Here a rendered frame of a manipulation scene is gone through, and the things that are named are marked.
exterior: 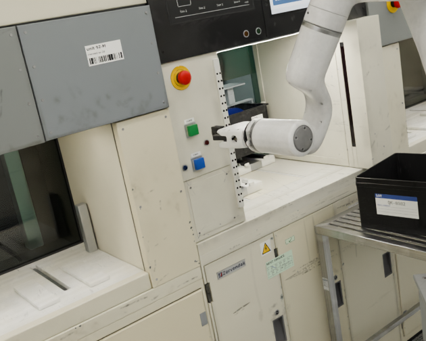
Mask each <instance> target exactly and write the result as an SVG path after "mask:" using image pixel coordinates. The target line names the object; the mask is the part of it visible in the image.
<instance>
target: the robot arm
mask: <svg viewBox="0 0 426 341"><path fill-rule="evenodd" d="M376 1H399V4H400V7H401V9H402V12H403V14H404V17H405V19H406V22H407V24H408V27H409V29H410V32H411V34H412V37H413V39H414V42H415V44H416V46H417V50H418V52H419V55H420V58H421V61H422V65H423V67H424V70H425V74H426V0H310V2H309V4H308V8H307V10H306V13H305V16H304V19H303V21H302V25H301V27H300V31H299V33H298V37H297V39H296V42H295V45H294V47H293V51H292V53H291V57H290V59H289V62H288V65H287V69H286V80H287V82H288V83H289V84H290V85H291V86H292V87H294V88H296V89H297V90H299V91H301V92H302V93H303V94H304V97H305V100H306V107H305V111H304V115H303V119H302V120H290V119H274V118H255V119H253V120H252V121H245V122H239V123H237V124H233V125H231V126H226V127H224V126H218V125H216V126H214V127H211V130H212V137H213V141H223V142H221V143H219V147H221V148H247V147H248V148H249V149H251V151H253V152H260V153H266V154H278V155H284V156H295V157H302V156H305V155H309V154H313V153H315V152H316V151H317V150H318V149H319V147H320V146H321V144H322V142H323V140H324V138H325V135H326V133H327V130H328V128H329V124H330V122H331V117H332V111H333V106H332V101H331V97H330V95H329V92H328V90H327V87H326V84H325V75H326V73H327V70H328V68H329V65H330V63H331V60H332V58H333V55H334V53H335V50H336V47H337V44H338V43H339V40H340V37H341V34H342V32H343V30H344V27H345V25H346V22H347V20H348V16H349V15H350V12H351V9H352V7H353V6H354V5H355V4H357V3H363V2H376Z"/></svg>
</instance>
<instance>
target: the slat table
mask: <svg viewBox="0 0 426 341"><path fill-rule="evenodd" d="M356 217H357V218H356ZM359 218H360V211H359V205H358V204H357V205H355V206H353V207H351V208H349V209H347V210H345V211H343V212H341V213H339V214H337V215H335V216H333V217H331V218H329V219H327V220H325V221H323V222H321V223H319V224H317V225H315V226H314V229H315V234H316V240H317V246H318V255H319V260H320V265H321V274H322V277H324V278H327V279H328V284H329V291H328V290H325V289H324V293H325V302H326V307H327V316H328V320H329V329H330V334H331V341H343V339H342V334H341V324H340V319H339V310H338V305H337V295H336V290H335V281H334V276H333V266H332V261H331V252H330V247H329V237H332V238H335V239H339V240H343V241H347V242H352V243H355V244H360V245H363V246H368V247H371V248H376V249H379V250H384V251H387V252H392V253H395V254H400V255H403V256H408V257H411V258H415V259H419V260H423V261H426V247H423V246H426V242H423V241H426V237H424V236H420V235H411V234H406V233H397V232H392V231H383V230H377V229H374V230H376V231H374V230H372V229H368V228H363V227H361V222H360V219H359ZM355 221H356V222H355ZM357 222H359V223H357ZM344 223H346V224H344ZM347 224H349V225H347ZM353 225H355V226H353ZM356 226H358V227H356ZM341 227H344V228H348V229H344V228H341ZM350 229H353V230H355V231H353V230H350ZM380 231H382V232H380ZM384 232H386V233H384ZM368 233H371V234H374V235H371V234H368ZM390 233H392V234H395V235H392V234H390ZM377 235H380V236H383V237H379V236H377ZM398 235H401V236H398ZM402 236H404V237H402ZM385 237H388V238H392V239H395V240H391V239H388V238H385ZM408 237H410V238H408ZM411 238H413V239H411ZM414 239H417V240H414ZM397 240H400V241H404V242H400V241H397ZM420 240H422V241H420ZM406 242H409V243H413V244H409V243H406ZM414 244H418V245H422V246H418V245H414ZM419 310H421V309H420V302H418V303H417V304H415V305H414V306H413V307H412V308H410V309H409V310H407V311H406V312H405V313H403V314H402V315H400V316H399V317H397V318H396V319H394V320H393V321H392V322H390V323H389V324H387V325H386V326H385V327H383V328H382V329H380V330H379V331H378V332H376V333H375V334H373V335H372V336H371V337H370V338H368V339H367V340H365V341H378V340H379V339H381V338H382V337H384V335H386V334H388V333H389V332H390V331H392V330H393V329H394V328H396V327H397V326H399V325H400V324H401V323H403V322H404V321H406V320H407V319H408V318H409V317H411V316H412V315H414V314H415V313H416V312H418V311H419Z"/></svg>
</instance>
